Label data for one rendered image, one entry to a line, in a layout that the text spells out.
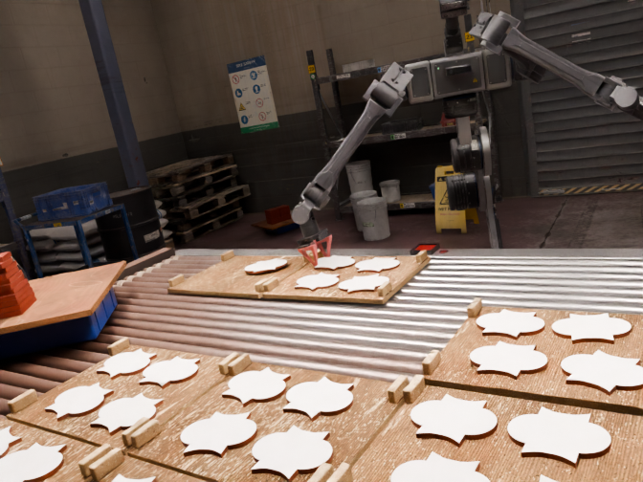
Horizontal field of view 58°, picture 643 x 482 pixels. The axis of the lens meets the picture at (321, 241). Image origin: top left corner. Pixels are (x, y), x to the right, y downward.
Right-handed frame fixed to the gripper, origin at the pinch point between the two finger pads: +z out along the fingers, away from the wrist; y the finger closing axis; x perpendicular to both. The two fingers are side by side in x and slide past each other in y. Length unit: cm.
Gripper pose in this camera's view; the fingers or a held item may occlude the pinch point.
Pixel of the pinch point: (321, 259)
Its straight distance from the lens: 193.5
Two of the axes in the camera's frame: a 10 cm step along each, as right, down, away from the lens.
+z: 3.4, 9.3, 1.3
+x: -7.8, 2.0, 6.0
